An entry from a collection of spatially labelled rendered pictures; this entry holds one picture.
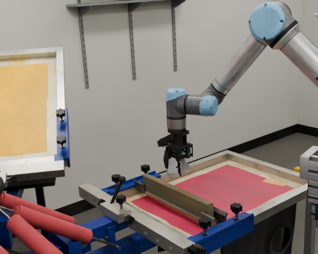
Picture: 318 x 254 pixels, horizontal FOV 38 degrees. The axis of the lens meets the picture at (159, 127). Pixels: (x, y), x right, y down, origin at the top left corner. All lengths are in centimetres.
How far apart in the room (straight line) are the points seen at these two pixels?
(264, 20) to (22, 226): 96
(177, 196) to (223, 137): 322
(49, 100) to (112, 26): 174
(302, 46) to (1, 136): 138
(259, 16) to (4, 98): 137
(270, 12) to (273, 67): 399
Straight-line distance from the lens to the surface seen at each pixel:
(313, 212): 192
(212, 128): 490
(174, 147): 176
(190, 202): 182
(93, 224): 170
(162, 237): 159
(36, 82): 246
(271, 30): 153
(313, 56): 155
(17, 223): 140
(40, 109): 231
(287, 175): 223
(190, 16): 451
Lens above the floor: 184
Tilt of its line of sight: 17 degrees down
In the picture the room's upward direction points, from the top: 3 degrees counter-clockwise
